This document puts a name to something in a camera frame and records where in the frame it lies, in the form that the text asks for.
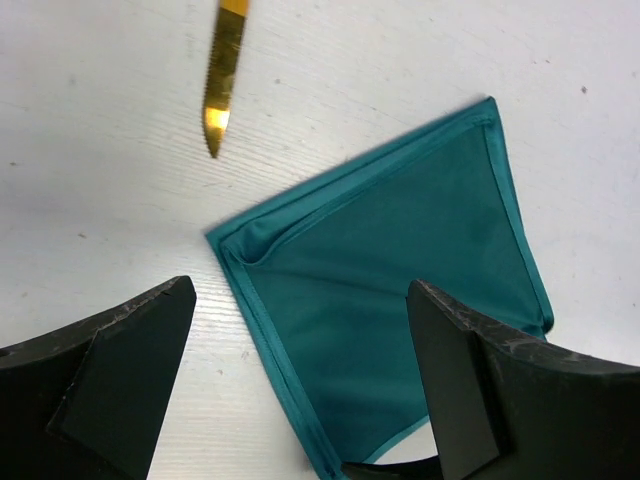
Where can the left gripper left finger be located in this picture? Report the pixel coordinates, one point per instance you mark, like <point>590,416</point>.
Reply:
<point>88,400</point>

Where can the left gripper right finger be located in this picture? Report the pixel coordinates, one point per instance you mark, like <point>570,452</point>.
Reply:
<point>506,405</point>

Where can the teal cloth napkin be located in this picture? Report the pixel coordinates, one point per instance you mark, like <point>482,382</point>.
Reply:
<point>321,272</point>

